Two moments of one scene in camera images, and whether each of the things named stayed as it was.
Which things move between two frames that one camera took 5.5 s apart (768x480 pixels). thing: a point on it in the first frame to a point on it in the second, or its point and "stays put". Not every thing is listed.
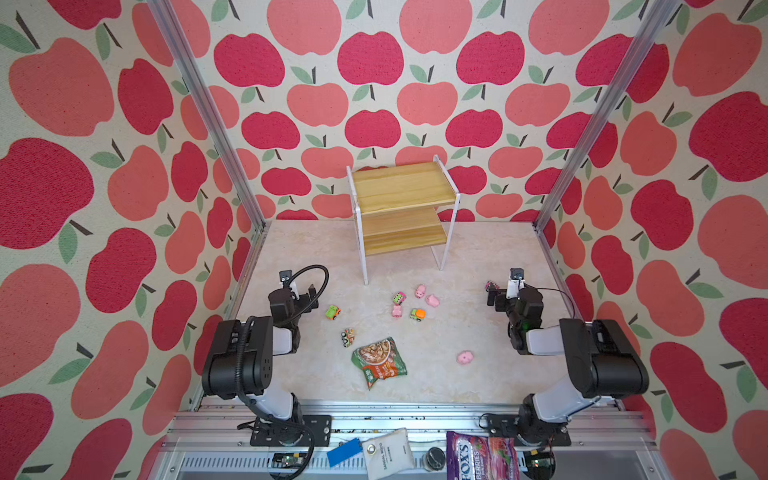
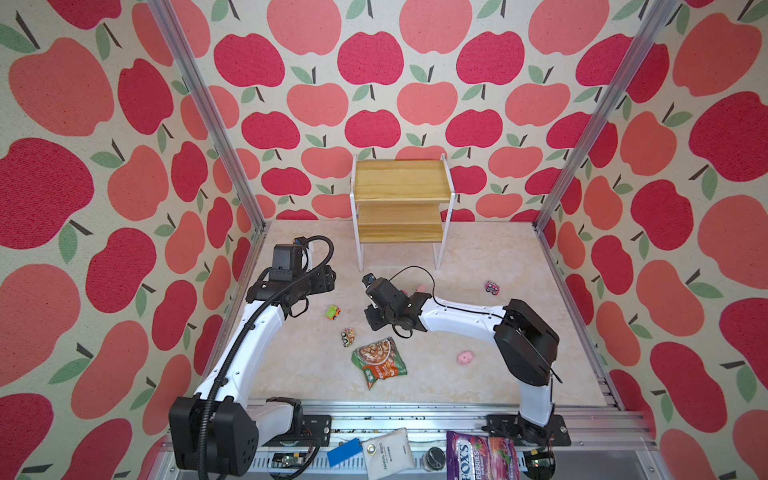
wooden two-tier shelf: (404, 207) stays put
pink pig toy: (465, 357) stays put
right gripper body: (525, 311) to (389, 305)
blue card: (344, 451) stays put
